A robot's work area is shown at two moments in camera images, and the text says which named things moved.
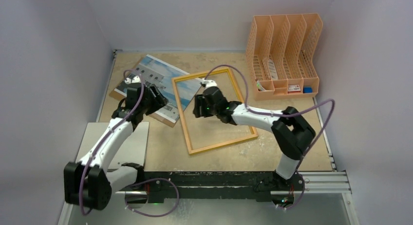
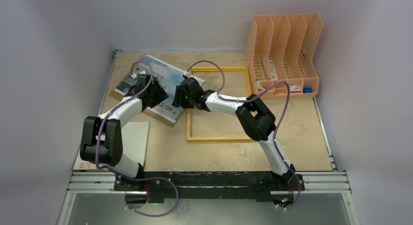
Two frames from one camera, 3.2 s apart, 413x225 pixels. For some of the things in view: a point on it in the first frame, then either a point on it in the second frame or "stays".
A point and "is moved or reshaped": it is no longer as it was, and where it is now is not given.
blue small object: x=308 y=89 stays
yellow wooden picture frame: x=175 y=80 → x=190 y=138
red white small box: x=294 y=88 stays
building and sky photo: x=185 y=89 is moved or reshaped
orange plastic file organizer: x=282 y=52 stays
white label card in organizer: x=272 y=70 stays
